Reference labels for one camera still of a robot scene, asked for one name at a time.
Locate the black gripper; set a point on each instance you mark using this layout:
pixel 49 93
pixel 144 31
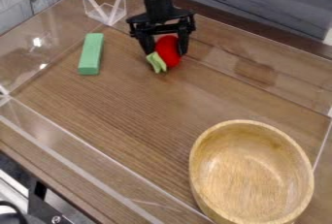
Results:
pixel 177 22

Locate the red plush strawberry toy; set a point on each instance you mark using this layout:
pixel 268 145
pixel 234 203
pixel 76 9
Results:
pixel 164 58

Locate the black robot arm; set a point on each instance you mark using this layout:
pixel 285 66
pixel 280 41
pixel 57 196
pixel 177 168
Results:
pixel 156 9

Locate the clear acrylic corner stand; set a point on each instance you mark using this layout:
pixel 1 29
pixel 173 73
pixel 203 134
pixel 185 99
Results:
pixel 104 13

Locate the green rectangular block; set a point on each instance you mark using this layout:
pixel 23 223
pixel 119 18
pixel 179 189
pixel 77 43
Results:
pixel 90 58

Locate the clear acrylic tray barrier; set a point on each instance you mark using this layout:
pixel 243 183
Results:
pixel 106 138

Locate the wooden bowl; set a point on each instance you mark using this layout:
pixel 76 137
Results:
pixel 249 174

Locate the black table leg bracket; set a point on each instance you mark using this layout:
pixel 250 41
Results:
pixel 39 208

